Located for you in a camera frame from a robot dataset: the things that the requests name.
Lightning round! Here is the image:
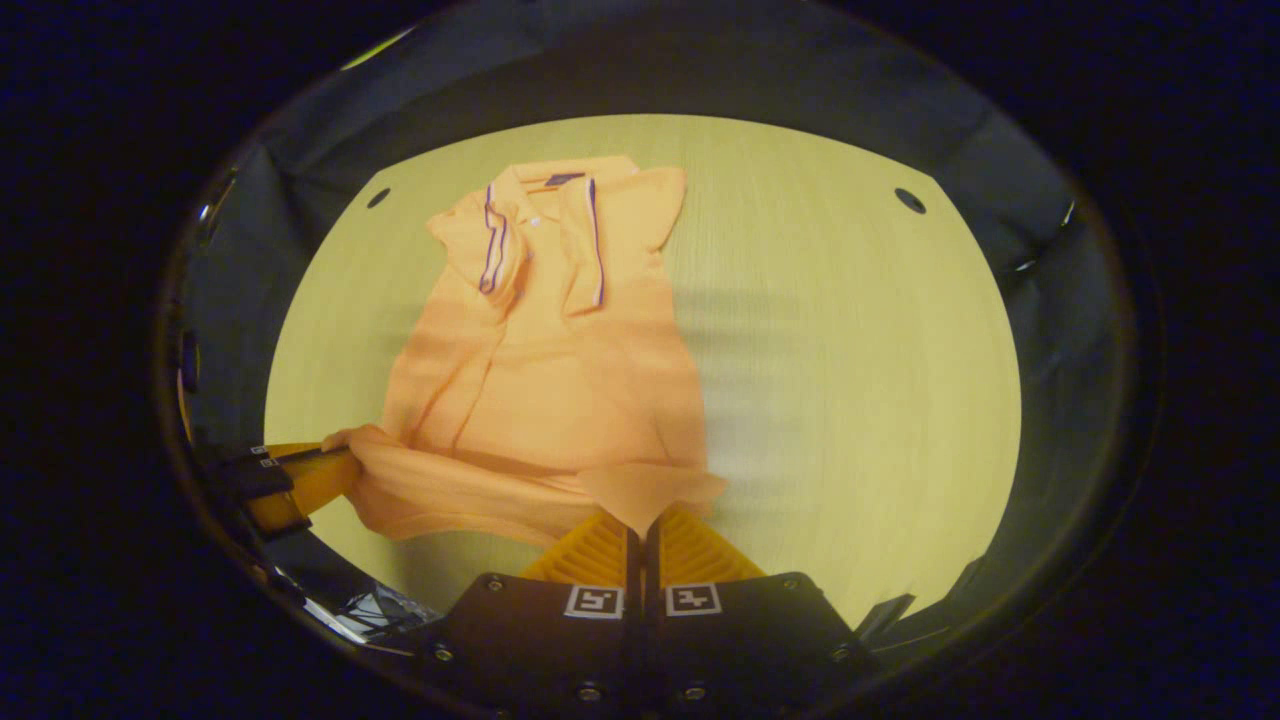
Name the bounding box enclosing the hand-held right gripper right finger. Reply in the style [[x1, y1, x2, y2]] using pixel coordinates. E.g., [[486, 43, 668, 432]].
[[641, 505, 883, 720]]

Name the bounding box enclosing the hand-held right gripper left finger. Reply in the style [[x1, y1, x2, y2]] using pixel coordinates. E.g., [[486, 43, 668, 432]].
[[418, 508, 642, 720]]

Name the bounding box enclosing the orange polo T-shirt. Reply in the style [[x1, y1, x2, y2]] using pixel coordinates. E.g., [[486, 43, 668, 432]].
[[325, 155, 729, 549]]

